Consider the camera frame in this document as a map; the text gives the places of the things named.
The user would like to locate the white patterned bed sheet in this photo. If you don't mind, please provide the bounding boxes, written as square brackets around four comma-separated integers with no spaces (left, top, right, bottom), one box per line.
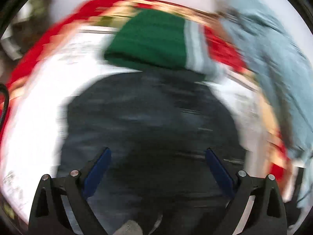
[1,27,265,226]

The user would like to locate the light blue garment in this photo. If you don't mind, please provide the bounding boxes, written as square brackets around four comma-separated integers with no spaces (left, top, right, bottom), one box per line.
[221,0,312,208]

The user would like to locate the red patterned blanket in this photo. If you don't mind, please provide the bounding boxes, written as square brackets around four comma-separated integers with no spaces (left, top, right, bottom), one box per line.
[1,0,293,193]

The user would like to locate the green striped garment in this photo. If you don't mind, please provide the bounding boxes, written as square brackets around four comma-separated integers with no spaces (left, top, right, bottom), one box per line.
[103,9,223,80]

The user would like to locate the black cable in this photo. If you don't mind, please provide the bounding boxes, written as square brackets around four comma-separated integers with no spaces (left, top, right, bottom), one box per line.
[0,83,10,130]

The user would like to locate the black leather jacket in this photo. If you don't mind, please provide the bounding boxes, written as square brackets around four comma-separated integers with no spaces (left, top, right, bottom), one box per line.
[57,72,246,234]

